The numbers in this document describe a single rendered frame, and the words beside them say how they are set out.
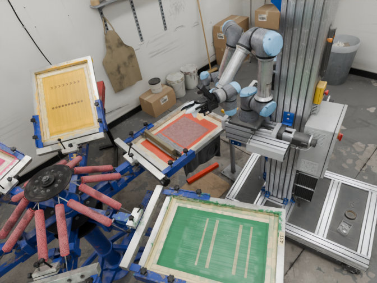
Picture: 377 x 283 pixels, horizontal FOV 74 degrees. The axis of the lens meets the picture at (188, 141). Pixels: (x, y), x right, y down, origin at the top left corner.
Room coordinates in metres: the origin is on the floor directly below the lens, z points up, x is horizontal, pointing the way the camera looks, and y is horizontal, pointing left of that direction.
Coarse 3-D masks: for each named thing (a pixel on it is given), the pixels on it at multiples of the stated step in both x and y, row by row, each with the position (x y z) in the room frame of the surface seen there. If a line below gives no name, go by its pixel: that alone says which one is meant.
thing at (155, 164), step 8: (184, 104) 2.15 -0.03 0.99; (176, 112) 2.06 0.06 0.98; (208, 112) 1.94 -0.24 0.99; (160, 120) 1.97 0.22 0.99; (152, 128) 1.89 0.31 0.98; (208, 136) 1.60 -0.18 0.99; (216, 136) 1.61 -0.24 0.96; (128, 144) 1.72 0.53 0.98; (200, 144) 1.52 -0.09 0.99; (144, 152) 1.57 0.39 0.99; (152, 160) 1.46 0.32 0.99; (160, 168) 1.35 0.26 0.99
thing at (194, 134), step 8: (200, 120) 1.89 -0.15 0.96; (192, 128) 1.80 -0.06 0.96; (200, 128) 1.77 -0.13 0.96; (208, 128) 1.75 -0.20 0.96; (184, 136) 1.71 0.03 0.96; (192, 136) 1.68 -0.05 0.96; (200, 136) 1.66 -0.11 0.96; (184, 144) 1.60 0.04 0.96; (192, 144) 1.58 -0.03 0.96; (160, 152) 1.57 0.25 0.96; (168, 160) 1.46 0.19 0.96
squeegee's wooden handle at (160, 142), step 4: (144, 132) 1.77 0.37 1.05; (148, 132) 1.74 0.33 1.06; (148, 136) 1.73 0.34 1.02; (152, 136) 1.67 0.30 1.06; (156, 136) 1.66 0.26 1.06; (152, 140) 1.69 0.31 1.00; (156, 140) 1.63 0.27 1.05; (160, 140) 1.60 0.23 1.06; (160, 144) 1.58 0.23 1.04; (164, 144) 1.54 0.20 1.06; (164, 148) 1.54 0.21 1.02; (168, 148) 1.49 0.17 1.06; (172, 148) 1.47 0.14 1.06; (168, 152) 1.50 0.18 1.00; (172, 152) 1.45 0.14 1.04
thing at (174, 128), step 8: (176, 120) 1.97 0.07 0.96; (184, 120) 1.94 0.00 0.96; (192, 120) 1.91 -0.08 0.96; (168, 128) 1.87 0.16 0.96; (176, 128) 1.85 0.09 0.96; (184, 128) 1.82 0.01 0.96; (168, 136) 1.75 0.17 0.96; (176, 136) 1.73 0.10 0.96; (144, 144) 1.71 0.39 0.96; (152, 144) 1.69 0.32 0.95
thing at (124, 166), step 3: (126, 162) 1.44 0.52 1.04; (120, 165) 1.43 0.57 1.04; (123, 165) 1.42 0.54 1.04; (126, 165) 1.41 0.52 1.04; (129, 165) 1.41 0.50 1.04; (117, 168) 1.40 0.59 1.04; (120, 168) 1.39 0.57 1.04; (123, 168) 1.38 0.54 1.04; (126, 168) 1.39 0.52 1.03; (117, 171) 1.37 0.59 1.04; (120, 171) 1.36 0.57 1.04; (123, 171) 1.37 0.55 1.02; (126, 171) 1.39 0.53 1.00
